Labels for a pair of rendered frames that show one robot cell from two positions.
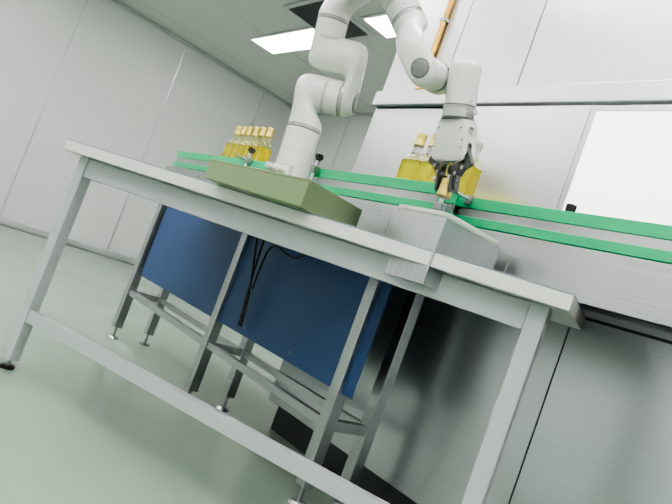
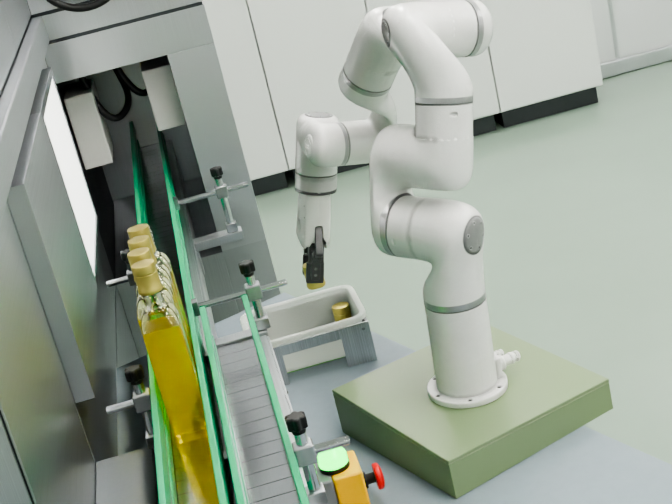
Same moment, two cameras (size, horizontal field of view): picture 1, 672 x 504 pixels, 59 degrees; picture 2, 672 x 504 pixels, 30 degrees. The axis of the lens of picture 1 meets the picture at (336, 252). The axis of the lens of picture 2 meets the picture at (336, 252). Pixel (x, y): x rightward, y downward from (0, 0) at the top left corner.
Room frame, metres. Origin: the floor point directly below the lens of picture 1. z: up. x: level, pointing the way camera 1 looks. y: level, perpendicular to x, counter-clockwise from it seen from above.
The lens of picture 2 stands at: (3.14, 1.05, 1.74)
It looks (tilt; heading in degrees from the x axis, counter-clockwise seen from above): 20 degrees down; 214
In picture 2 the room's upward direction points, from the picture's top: 14 degrees counter-clockwise
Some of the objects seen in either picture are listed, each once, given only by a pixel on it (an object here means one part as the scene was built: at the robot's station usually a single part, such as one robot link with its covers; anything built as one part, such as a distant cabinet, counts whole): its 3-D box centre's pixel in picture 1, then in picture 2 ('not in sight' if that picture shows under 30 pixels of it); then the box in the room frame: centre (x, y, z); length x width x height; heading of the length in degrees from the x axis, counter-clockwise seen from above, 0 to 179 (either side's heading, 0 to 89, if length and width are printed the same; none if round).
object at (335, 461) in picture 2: not in sight; (332, 458); (1.86, 0.09, 0.84); 0.05 x 0.05 x 0.03
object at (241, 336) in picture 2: not in sight; (245, 351); (1.59, -0.25, 0.85); 0.09 x 0.04 x 0.07; 130
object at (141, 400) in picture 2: not in sight; (131, 411); (1.94, -0.19, 0.94); 0.07 x 0.04 x 0.13; 130
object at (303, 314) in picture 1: (255, 273); not in sight; (2.30, 0.26, 0.54); 1.59 x 0.18 x 0.43; 40
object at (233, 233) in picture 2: not in sight; (217, 217); (1.08, -0.64, 0.90); 0.17 x 0.05 x 0.23; 130
